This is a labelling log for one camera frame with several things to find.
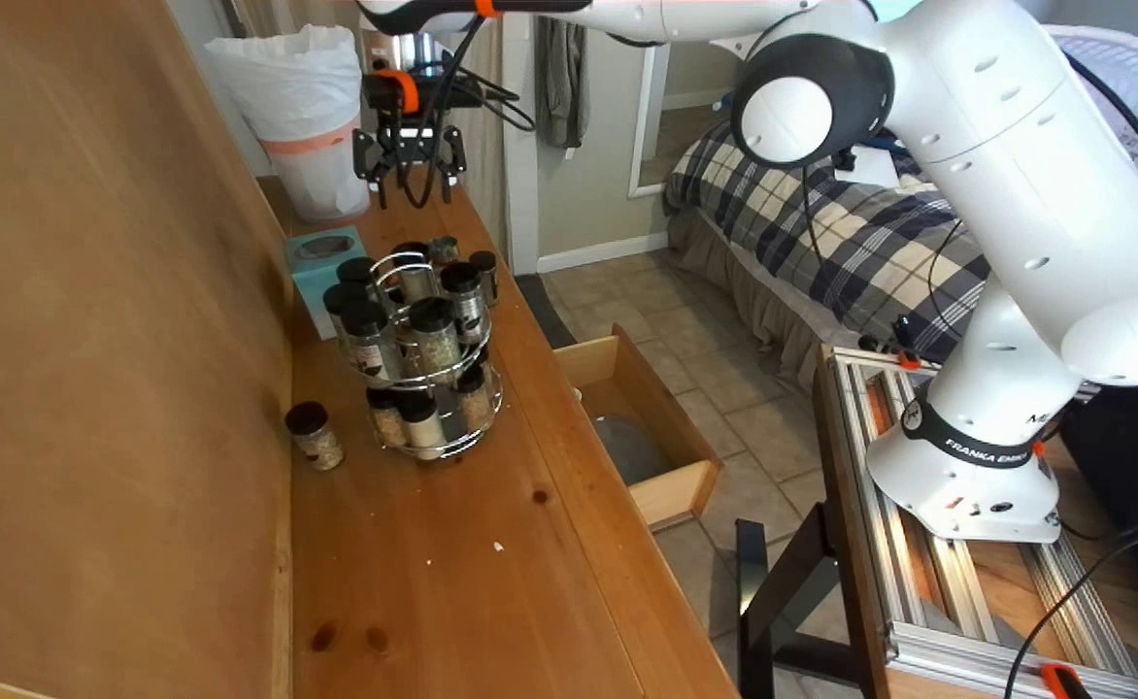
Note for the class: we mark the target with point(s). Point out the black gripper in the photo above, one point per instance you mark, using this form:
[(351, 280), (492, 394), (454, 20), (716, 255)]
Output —
[(410, 149)]

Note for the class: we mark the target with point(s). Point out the teal tissue box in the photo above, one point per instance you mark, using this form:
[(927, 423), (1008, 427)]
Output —
[(311, 268)]

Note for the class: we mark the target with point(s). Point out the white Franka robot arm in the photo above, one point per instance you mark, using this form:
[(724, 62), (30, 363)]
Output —
[(1008, 157)]

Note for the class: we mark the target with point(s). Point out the racked black-capped spice jar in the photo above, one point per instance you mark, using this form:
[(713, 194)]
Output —
[(391, 420), (365, 338), (476, 398), (339, 304), (481, 268), (426, 434), (432, 334), (463, 298), (355, 275)]

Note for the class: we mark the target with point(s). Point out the white bag-lined bin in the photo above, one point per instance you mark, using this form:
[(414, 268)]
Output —
[(298, 101)]

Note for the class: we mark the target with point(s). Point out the metal revolving spice rack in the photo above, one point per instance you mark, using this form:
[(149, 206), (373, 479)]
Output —
[(444, 374)]

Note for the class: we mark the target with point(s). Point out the hanging grey garment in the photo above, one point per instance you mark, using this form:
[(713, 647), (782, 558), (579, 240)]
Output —
[(559, 80)]

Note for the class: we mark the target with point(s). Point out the white framed mirror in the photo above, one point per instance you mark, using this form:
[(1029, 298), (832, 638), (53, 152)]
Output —
[(648, 101)]

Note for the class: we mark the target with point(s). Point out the loose black-capped spice jar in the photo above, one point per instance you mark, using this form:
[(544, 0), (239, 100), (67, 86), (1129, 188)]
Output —
[(317, 438)]

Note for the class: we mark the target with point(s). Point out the open wooden drawer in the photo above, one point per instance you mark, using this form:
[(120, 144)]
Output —
[(648, 434)]

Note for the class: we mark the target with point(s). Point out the black metal stand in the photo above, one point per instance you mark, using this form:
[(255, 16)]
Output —
[(775, 594)]

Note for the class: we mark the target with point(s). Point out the black cabinet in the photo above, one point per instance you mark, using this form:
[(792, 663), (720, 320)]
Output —
[(1137, 451)]

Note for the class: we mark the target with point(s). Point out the black wrist camera orange mount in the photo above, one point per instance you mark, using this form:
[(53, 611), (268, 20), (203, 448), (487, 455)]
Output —
[(397, 96)]

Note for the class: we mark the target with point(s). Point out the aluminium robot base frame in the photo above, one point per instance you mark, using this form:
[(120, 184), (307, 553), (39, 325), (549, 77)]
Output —
[(931, 584)]

